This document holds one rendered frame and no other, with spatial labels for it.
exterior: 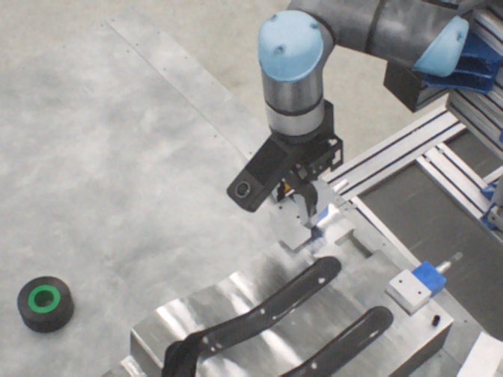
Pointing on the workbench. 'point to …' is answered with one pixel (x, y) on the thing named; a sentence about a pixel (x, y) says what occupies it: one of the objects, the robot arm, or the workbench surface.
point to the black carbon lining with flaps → (217, 342)
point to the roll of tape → (33, 322)
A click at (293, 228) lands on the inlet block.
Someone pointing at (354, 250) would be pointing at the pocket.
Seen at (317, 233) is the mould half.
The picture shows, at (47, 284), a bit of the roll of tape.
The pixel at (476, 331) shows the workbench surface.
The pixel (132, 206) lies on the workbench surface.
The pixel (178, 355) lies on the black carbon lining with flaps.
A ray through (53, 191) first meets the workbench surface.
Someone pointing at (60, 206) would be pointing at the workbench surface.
